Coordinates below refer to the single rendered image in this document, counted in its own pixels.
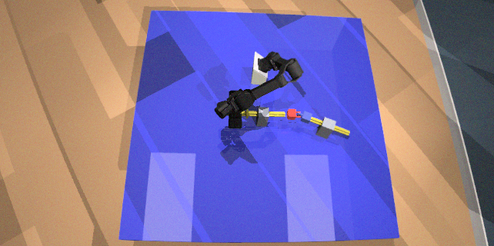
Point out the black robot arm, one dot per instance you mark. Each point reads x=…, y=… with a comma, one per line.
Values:
x=243, y=99

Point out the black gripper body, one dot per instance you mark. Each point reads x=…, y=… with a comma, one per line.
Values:
x=235, y=121

